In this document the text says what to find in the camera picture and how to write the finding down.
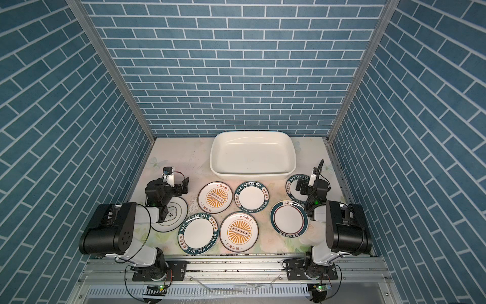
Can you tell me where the green rim plate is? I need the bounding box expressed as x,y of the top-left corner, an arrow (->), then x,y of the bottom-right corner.
286,174 -> 310,204
234,181 -> 270,214
177,213 -> 219,255

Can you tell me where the green red ring plate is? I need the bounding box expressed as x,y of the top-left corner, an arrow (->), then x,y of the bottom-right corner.
270,200 -> 309,238

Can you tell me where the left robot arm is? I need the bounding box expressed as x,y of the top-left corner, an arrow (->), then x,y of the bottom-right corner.
78,175 -> 189,282

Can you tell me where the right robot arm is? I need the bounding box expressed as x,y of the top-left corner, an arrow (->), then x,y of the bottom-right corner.
291,176 -> 372,278

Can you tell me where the white plastic bin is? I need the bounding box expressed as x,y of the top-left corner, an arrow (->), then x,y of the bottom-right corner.
210,131 -> 297,181

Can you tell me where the white plate grey flower outline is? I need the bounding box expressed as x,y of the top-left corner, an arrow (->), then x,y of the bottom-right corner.
151,196 -> 189,233

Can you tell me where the orange sunburst plate upper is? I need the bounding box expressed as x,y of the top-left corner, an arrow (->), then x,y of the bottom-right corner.
197,181 -> 233,214

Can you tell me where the orange sunburst plate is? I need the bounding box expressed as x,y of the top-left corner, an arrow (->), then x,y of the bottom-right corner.
197,181 -> 233,214
220,212 -> 259,253

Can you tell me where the orange sunburst plate lower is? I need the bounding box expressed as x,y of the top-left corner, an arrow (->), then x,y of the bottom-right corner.
220,212 -> 259,253

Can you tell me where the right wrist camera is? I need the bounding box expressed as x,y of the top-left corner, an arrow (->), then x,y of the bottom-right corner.
308,159 -> 325,187

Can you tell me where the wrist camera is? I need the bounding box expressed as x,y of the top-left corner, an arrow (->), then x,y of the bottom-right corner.
162,167 -> 175,187
308,159 -> 325,187

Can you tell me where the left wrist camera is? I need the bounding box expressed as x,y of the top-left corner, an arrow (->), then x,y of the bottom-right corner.
162,167 -> 175,187

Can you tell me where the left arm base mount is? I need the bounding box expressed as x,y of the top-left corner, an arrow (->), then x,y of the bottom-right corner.
132,260 -> 188,282

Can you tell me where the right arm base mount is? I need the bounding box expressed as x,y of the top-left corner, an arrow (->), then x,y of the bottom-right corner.
282,258 -> 338,281

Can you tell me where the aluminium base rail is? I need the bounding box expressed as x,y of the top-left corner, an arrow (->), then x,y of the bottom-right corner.
68,254 -> 401,303

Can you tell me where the left corner aluminium post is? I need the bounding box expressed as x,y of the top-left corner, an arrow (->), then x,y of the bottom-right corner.
66,0 -> 156,144

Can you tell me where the corner aluminium post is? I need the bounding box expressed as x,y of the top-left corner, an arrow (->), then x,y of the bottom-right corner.
327,0 -> 399,143
66,0 -> 156,144

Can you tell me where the right corner aluminium post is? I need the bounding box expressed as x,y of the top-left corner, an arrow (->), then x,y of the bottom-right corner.
327,0 -> 399,143

